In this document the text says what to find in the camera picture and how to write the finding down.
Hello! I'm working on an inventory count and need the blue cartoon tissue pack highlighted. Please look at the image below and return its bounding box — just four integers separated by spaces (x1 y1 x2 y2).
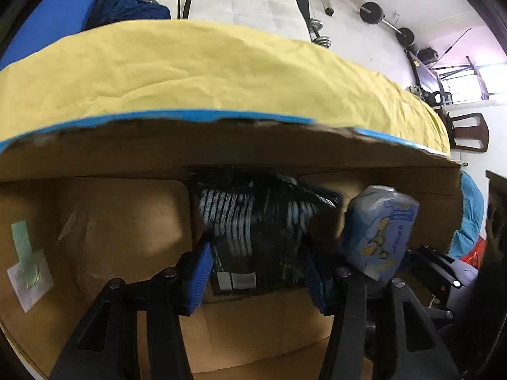
340 185 419 283

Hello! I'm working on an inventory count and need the black snack bag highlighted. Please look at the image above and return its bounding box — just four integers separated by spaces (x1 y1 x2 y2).
188 169 344 296

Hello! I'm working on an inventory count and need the red floral snack bag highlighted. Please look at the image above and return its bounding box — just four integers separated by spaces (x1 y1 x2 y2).
461 236 486 269

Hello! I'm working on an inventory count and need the cardboard milk carton box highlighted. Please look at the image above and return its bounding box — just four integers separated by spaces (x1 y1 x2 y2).
1 117 465 379

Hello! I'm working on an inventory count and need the dark wooden chair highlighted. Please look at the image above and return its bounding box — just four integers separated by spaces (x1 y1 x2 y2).
445 112 490 154

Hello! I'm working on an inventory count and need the black barbell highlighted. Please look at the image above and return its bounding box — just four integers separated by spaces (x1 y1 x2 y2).
359 2 415 49

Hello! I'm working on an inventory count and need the chrome dumbbell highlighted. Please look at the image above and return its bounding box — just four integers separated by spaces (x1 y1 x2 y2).
308 17 334 49

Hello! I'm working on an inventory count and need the yellow bed sheet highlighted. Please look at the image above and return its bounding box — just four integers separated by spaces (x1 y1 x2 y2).
1 20 450 154

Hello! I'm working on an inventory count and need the blue mat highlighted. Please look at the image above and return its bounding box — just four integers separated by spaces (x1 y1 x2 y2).
1 0 95 70

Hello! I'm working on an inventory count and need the dark blue knitted cloth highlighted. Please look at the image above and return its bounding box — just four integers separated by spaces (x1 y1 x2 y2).
82 0 172 31

